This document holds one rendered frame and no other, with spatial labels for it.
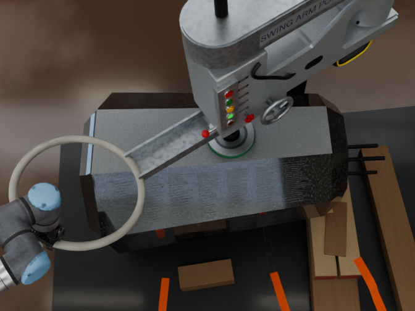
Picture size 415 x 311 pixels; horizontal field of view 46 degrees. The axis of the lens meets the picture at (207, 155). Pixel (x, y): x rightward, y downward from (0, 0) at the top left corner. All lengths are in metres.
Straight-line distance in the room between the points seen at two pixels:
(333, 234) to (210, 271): 0.69
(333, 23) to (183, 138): 0.72
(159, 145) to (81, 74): 1.71
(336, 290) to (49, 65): 2.43
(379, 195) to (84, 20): 2.40
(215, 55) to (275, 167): 0.89
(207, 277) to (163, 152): 1.01
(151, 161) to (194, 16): 0.68
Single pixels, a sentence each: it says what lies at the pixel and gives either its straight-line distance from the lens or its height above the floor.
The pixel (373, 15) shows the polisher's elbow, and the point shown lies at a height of 1.32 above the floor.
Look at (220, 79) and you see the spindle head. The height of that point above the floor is 1.54.
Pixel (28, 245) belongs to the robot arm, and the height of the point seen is 1.57.
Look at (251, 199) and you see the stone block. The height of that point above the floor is 0.69.
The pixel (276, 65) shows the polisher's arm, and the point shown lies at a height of 1.39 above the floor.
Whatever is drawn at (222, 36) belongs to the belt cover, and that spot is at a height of 1.69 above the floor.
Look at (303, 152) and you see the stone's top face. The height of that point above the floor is 0.82.
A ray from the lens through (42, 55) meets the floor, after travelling 3.81.
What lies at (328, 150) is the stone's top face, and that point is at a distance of 2.26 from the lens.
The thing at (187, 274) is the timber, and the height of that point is 0.14.
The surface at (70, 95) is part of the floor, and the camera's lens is 3.55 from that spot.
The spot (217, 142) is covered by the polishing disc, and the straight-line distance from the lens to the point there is 2.19.
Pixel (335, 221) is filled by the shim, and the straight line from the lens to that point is 2.78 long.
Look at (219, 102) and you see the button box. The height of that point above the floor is 1.45.
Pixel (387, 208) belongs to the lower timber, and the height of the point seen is 0.10.
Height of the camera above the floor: 2.86
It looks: 66 degrees down
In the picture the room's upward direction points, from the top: 11 degrees counter-clockwise
